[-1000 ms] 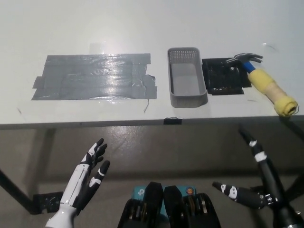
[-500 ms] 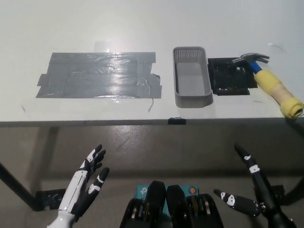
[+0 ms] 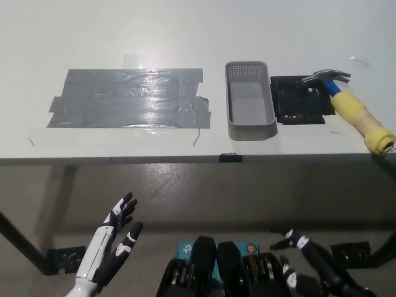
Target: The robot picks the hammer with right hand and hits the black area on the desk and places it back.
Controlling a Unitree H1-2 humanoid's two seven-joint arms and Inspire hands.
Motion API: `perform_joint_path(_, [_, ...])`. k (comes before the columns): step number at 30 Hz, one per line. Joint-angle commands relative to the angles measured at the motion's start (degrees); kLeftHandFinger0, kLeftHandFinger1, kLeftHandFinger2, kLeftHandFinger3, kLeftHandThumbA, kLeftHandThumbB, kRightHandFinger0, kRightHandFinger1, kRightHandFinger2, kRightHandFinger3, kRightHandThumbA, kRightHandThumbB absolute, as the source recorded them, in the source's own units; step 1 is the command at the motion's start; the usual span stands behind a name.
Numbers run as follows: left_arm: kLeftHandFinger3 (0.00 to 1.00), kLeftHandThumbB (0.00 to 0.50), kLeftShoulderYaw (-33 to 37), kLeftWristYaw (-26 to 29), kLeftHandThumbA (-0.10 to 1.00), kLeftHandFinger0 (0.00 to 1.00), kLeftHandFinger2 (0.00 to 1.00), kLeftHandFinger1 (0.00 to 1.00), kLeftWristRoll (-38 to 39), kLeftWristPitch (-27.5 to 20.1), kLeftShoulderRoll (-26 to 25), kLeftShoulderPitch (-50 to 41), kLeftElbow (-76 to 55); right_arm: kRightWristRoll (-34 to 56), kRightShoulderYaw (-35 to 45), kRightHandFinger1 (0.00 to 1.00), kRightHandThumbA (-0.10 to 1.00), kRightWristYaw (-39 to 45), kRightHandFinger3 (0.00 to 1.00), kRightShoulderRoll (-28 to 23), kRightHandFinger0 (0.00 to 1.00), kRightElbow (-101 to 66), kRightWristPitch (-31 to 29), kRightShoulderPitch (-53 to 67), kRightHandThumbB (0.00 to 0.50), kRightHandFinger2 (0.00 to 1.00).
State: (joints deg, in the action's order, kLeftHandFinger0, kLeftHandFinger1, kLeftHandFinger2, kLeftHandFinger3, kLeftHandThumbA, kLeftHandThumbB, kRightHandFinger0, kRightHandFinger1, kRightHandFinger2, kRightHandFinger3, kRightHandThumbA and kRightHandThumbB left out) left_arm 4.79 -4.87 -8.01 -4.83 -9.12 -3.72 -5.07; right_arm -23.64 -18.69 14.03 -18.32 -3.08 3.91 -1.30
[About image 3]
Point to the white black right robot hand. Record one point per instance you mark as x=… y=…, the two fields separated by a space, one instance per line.
x=325 y=275

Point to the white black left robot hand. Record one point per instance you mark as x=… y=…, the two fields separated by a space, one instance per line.
x=99 y=252

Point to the black teal robot torso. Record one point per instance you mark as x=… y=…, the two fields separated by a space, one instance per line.
x=229 y=272

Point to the black table leg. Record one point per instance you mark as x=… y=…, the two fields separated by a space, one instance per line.
x=385 y=250
x=21 y=241

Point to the small black tape piece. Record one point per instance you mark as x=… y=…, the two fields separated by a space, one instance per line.
x=230 y=157

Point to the grey perforated plastic basket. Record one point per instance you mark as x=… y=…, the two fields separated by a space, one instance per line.
x=249 y=105

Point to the grey duct tape patch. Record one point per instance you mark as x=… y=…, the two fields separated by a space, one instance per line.
x=130 y=99

